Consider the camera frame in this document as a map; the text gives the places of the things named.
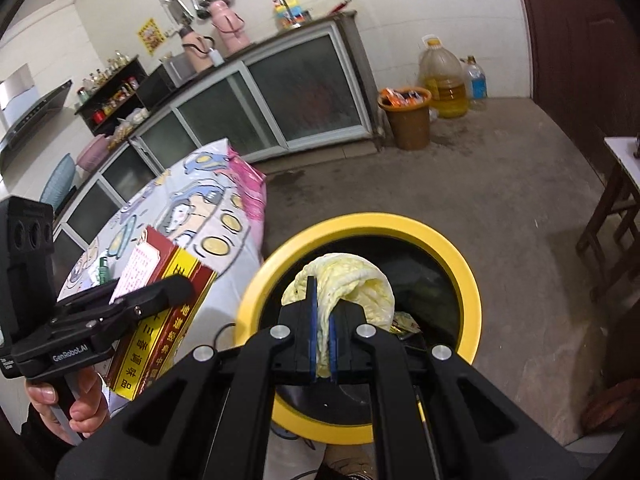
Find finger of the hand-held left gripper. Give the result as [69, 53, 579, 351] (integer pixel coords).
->
[50, 276, 197, 343]

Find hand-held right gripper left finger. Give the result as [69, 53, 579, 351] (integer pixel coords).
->
[55, 275, 321, 480]

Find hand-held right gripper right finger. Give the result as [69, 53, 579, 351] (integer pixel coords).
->
[327, 297, 586, 480]

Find yellow cloth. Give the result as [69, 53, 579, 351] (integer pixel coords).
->
[281, 254, 396, 378]

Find red and yellow cardboard box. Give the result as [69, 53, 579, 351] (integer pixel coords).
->
[107, 226, 218, 402]

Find yellow-rimmed black trash bin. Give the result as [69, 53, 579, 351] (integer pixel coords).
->
[235, 212, 482, 446]

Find person's left hand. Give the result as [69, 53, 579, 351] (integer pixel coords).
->
[25, 367, 112, 446]

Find snack wrapper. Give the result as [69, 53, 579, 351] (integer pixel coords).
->
[390, 311, 422, 336]

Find blue plastic basket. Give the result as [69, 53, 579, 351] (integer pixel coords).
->
[40, 154, 77, 211]

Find cartoon printed tablecloth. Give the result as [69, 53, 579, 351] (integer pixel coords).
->
[55, 139, 267, 411]

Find pink plastic basin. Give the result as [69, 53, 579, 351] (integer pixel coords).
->
[76, 135, 113, 173]

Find range hood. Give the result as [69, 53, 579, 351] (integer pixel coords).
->
[0, 62, 73, 151]

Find black seasoning shelf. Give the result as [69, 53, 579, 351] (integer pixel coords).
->
[75, 56, 148, 136]

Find bags of food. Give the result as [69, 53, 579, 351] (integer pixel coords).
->
[107, 107, 148, 153]

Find row of seasoning bottles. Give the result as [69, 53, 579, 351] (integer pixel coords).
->
[77, 50, 141, 121]

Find black microwave oven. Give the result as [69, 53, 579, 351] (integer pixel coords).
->
[136, 57, 196, 109]

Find orange plastic bucket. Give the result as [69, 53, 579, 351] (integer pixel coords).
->
[377, 86, 433, 151]

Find kitchen cabinet with glass doors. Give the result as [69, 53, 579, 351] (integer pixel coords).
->
[50, 10, 386, 241]

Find small pink thermos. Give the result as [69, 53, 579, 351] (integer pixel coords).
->
[179, 27, 216, 73]

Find large cooking oil jug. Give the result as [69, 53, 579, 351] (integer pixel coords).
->
[418, 35, 471, 119]

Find large pink thermos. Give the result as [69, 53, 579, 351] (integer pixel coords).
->
[207, 0, 251, 58]

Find red bag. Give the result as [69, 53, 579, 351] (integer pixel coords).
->
[580, 377, 640, 436]

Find clear bottle with blue liquid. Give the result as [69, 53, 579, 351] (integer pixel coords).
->
[461, 56, 488, 111]

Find metal strainer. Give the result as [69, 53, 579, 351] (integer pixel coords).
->
[160, 0, 193, 28]

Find wooden side table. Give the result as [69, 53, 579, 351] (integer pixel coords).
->
[575, 135, 640, 301]

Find brown wooden door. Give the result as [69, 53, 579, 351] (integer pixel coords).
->
[512, 0, 640, 161]

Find black cable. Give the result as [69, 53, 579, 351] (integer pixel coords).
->
[215, 324, 238, 351]

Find yellow wall poster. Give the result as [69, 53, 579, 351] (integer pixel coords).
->
[137, 17, 166, 56]

